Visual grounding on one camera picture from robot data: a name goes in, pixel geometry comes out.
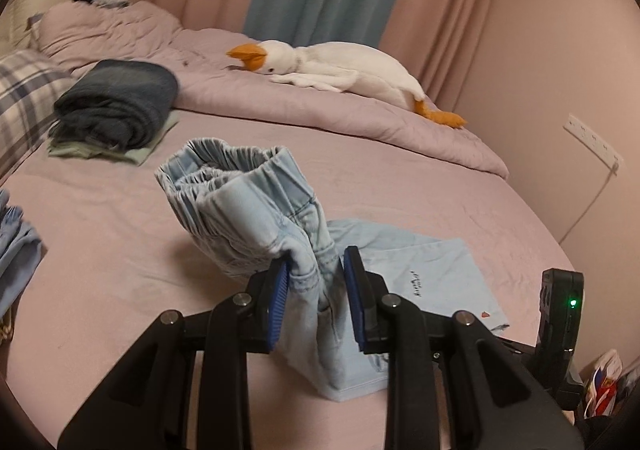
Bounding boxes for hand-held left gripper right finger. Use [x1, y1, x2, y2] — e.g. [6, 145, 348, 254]
[342, 246, 586, 450]

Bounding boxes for folded dark denim pants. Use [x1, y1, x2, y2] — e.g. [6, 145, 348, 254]
[49, 60, 180, 151]

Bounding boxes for folded light blue jeans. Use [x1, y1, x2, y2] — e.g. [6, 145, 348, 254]
[0, 189, 43, 315]

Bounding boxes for pink bed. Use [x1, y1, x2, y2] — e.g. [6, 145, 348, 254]
[0, 104, 581, 450]

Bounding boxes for cream pillow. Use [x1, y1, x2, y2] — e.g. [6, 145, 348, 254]
[7, 0, 73, 50]

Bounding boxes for folded pale green cloth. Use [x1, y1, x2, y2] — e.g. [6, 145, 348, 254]
[47, 110, 181, 167]

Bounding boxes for white power cable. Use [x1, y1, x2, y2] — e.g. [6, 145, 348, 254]
[557, 165, 618, 243]

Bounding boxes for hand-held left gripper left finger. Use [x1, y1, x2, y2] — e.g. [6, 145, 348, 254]
[57, 260, 292, 450]

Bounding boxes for colourful plastic bag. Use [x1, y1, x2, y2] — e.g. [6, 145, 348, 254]
[582, 349, 623, 418]

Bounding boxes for light blue strawberry pants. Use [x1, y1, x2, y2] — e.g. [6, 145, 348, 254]
[154, 139, 511, 403]

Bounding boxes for white power strip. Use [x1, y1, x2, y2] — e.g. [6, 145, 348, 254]
[563, 114, 626, 171]

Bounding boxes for white goose plush toy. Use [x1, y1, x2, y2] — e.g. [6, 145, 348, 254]
[226, 40, 468, 129]

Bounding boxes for plaid pillow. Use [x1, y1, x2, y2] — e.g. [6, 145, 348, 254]
[0, 50, 76, 181]

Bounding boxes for pink quilt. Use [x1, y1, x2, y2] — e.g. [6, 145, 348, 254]
[30, 0, 510, 179]

